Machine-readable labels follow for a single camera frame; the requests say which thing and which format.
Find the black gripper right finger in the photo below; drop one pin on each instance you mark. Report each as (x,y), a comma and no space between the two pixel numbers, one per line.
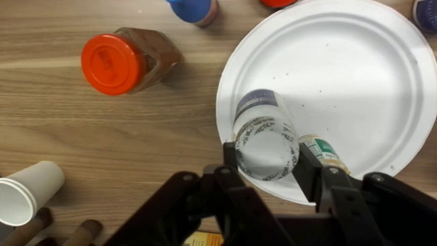
(309,176)

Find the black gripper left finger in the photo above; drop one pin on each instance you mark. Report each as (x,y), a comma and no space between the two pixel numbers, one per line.
(230,158)

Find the small green label bottle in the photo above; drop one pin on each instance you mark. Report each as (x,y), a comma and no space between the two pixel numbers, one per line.
(324,151)

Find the white paper plate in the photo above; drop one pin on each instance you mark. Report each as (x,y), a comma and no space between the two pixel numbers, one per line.
(346,87)

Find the orange lid spice jar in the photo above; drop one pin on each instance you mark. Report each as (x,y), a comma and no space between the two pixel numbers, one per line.
(118,62)

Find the small blue top bottle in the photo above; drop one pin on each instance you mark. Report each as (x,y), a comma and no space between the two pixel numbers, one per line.
(193,10)

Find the brown moose plush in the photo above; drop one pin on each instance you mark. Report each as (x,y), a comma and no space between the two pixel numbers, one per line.
(77,233)

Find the white paper cup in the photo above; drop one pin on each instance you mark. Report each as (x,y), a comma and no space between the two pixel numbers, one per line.
(25,193)

